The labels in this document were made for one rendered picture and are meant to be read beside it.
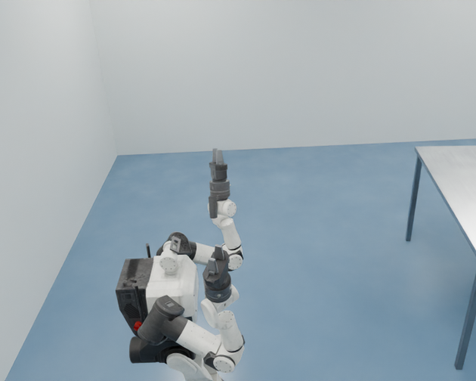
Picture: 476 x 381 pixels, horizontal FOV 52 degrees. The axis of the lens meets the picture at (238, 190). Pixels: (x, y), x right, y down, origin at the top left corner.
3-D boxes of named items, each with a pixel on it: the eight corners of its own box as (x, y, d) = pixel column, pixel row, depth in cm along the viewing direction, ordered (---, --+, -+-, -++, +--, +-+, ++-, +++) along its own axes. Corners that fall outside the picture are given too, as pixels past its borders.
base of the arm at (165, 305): (162, 353, 175) (134, 337, 174) (167, 336, 188) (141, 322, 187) (182, 319, 173) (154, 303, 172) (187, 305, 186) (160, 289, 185)
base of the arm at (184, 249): (177, 276, 220) (153, 269, 215) (179, 252, 228) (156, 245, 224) (192, 259, 210) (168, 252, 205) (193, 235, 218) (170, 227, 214)
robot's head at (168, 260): (161, 275, 189) (158, 257, 185) (164, 259, 198) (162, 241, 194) (177, 274, 189) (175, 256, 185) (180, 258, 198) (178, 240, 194)
